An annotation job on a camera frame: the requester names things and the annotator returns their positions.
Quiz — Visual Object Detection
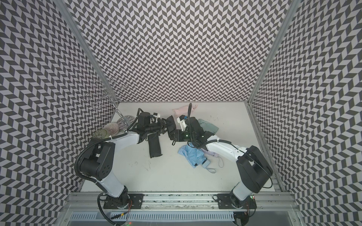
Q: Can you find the ribbed glass bowl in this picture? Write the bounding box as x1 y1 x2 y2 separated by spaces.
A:
103 122 119 136

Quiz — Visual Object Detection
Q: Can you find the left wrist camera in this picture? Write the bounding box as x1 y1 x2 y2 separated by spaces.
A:
150 113 161 123

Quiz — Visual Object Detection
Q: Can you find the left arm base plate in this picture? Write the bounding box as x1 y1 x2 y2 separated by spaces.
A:
103 193 144 210

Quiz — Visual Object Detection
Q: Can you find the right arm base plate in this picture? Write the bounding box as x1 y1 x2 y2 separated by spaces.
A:
212 194 257 210

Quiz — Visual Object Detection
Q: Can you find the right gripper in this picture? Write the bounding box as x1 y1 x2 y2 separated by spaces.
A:
168 129 196 142

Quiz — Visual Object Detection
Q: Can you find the blue sleeved umbrella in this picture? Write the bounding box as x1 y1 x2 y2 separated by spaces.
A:
178 145 216 174

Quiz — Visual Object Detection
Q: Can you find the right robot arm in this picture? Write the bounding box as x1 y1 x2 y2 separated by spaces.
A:
169 104 273 209

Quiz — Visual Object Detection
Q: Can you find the green drinking glass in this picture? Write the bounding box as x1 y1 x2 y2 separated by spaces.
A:
92 129 108 139

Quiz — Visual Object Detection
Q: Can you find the lavender sleeved umbrella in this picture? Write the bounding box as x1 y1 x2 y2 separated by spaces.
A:
201 148 224 168

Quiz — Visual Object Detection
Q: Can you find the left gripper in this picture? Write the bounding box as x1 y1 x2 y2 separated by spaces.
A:
146 118 174 136

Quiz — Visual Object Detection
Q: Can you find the mint green sleeved umbrella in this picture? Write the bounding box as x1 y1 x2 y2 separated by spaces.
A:
198 119 219 134

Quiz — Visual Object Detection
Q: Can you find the wire glass rack stand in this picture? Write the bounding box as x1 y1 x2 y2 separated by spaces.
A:
83 81 135 132

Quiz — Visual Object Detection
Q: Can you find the pink sleeved umbrella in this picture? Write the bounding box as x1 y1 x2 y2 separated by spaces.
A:
173 105 198 117

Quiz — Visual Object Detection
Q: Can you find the black sleeved umbrella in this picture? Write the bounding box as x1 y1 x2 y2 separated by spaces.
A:
166 116 176 141
148 133 162 158

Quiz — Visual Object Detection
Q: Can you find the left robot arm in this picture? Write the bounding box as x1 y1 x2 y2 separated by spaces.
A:
74 109 175 209

